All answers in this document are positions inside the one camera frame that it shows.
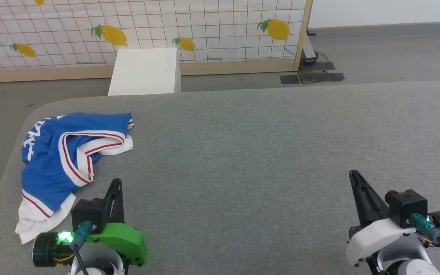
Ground lemon print screen wooden frame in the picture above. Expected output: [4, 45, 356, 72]
[0, 0, 314, 84]

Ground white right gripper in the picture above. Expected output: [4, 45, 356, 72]
[345, 170, 420, 267]

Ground black tape patch under foot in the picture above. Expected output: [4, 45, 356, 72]
[298, 61, 336, 71]

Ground long black tape patch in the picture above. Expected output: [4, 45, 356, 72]
[298, 72, 345, 84]

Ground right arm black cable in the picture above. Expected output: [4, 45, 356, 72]
[410, 213, 440, 270]

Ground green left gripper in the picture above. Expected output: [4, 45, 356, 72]
[86, 178, 148, 267]

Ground blue basketball jersey white trim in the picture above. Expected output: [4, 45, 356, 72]
[15, 112, 134, 244]

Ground grey fabric sofa cushion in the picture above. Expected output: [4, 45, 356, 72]
[0, 81, 440, 275]

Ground white rectangular box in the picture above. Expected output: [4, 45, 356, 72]
[108, 48, 181, 96]

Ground grey metal screen foot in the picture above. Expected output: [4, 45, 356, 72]
[301, 30, 318, 65]

